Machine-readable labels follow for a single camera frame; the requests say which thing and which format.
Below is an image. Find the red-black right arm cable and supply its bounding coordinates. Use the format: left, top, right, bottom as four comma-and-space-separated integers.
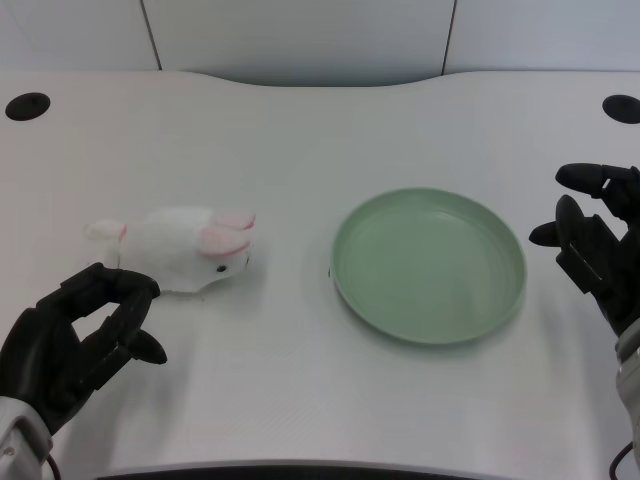
606, 440, 633, 480

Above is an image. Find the black table cable grommet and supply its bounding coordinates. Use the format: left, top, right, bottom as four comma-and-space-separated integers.
4, 91, 52, 121
601, 93, 640, 125

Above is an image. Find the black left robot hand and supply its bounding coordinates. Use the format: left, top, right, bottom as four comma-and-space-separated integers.
0, 263, 168, 435

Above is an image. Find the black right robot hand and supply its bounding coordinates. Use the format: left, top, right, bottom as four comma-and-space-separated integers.
528, 162, 640, 338

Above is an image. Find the white rabbit plush doll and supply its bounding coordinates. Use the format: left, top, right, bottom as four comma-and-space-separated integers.
82, 205, 258, 294

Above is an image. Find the green round plate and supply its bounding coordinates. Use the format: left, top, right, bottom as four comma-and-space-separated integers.
330, 186, 528, 347

